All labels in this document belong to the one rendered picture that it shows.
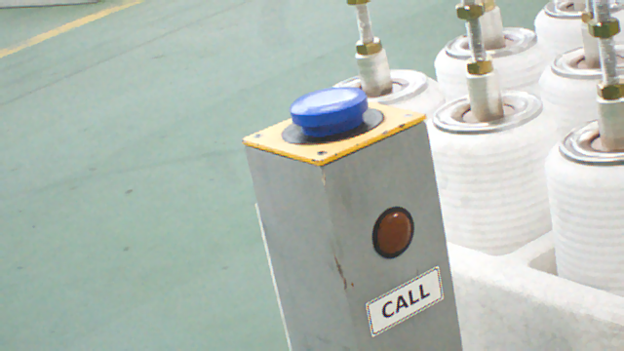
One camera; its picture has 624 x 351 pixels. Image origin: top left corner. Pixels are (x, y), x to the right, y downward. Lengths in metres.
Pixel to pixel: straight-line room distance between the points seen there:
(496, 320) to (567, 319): 0.07
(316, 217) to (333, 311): 0.05
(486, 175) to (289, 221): 0.18
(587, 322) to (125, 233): 0.85
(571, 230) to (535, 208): 0.08
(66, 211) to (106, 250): 0.17
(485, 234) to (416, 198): 0.17
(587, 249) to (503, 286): 0.06
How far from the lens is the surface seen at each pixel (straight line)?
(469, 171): 0.81
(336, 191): 0.63
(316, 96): 0.67
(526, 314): 0.76
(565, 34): 1.04
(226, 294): 1.26
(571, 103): 0.88
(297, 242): 0.67
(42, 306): 1.35
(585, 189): 0.73
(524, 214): 0.82
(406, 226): 0.66
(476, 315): 0.80
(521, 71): 0.96
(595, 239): 0.74
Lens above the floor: 0.52
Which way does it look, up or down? 20 degrees down
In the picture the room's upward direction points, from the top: 12 degrees counter-clockwise
